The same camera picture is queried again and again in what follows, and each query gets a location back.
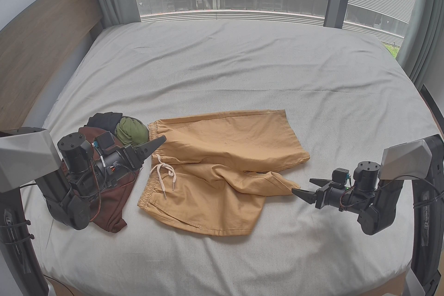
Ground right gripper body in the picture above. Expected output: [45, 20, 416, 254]
[314, 184, 352, 210]

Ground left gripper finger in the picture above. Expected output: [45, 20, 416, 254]
[139, 138, 167, 161]
[135, 136, 166, 154]

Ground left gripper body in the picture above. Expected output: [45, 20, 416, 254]
[102, 144, 147, 181]

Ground tan shorts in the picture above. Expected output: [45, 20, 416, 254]
[136, 109, 311, 237]

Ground green garment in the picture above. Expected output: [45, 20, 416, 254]
[114, 116, 150, 146]

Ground brown shorts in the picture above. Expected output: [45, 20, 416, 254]
[61, 126, 139, 234]

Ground black garment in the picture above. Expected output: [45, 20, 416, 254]
[87, 111, 123, 136]

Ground bed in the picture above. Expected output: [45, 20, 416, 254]
[0, 0, 444, 296]

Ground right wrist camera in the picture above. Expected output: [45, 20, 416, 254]
[321, 168, 351, 192]

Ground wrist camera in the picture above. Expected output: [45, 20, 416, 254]
[93, 133, 125, 156]
[321, 168, 351, 192]

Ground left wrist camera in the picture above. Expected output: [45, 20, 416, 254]
[93, 133, 125, 156]

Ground black cable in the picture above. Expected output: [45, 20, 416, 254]
[379, 175, 441, 200]

